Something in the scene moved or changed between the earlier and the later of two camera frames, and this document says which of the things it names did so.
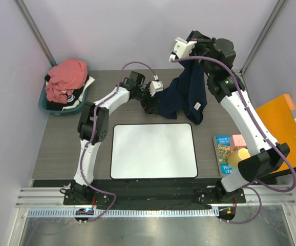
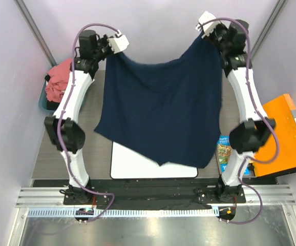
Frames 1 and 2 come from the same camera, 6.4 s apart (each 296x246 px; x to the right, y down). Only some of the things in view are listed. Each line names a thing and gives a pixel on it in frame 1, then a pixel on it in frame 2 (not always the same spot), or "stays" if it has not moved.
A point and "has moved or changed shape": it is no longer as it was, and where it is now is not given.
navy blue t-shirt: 185,96 has moved or changed shape
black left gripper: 149,108 → 104,40
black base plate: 152,194 stays
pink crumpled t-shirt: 66,77 stays
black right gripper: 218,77 → 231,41
